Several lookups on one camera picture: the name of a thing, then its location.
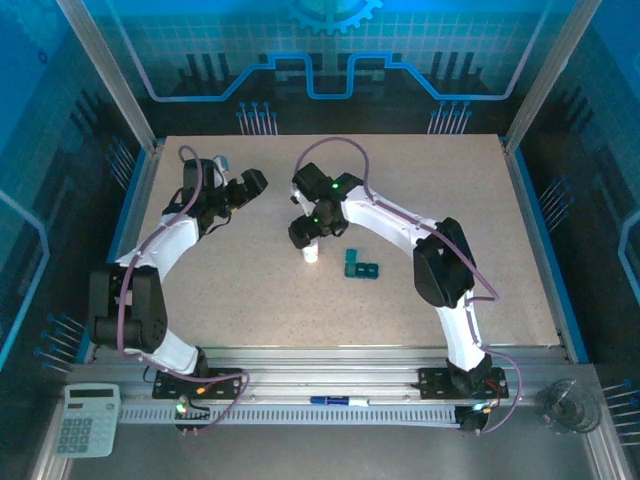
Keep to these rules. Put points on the white pill bottle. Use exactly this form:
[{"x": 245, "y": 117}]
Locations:
[{"x": 311, "y": 255}]

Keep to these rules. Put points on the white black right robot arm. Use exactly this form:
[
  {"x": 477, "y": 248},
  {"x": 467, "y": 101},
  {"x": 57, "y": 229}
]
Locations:
[{"x": 390, "y": 220}]

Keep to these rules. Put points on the blue table side strip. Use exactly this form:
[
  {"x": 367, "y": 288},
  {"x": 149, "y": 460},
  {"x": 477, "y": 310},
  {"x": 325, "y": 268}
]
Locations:
[
  {"x": 130, "y": 200},
  {"x": 550, "y": 250}
]

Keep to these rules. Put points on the blue white marker pen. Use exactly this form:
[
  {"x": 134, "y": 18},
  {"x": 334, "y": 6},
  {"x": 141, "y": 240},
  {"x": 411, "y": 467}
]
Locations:
[{"x": 335, "y": 401}]

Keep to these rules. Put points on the white calculator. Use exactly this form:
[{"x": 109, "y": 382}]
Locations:
[{"x": 87, "y": 425}]

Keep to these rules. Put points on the clear glass beaker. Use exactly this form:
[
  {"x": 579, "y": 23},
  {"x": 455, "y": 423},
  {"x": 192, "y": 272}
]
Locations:
[{"x": 570, "y": 407}]

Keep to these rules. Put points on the aluminium corner beam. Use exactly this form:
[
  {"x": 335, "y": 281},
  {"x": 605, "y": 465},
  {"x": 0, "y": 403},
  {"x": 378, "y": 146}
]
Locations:
[
  {"x": 50, "y": 470},
  {"x": 607, "y": 460}
]

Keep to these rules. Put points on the long aluminium base rail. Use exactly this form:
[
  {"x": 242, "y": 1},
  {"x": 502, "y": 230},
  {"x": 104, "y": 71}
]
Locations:
[{"x": 325, "y": 370}]

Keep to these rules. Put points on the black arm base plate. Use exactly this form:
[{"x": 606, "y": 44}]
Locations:
[
  {"x": 227, "y": 375},
  {"x": 435, "y": 382}
]

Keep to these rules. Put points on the aluminium frame post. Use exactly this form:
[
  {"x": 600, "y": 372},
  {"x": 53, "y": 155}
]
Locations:
[
  {"x": 116, "y": 75},
  {"x": 545, "y": 75}
]

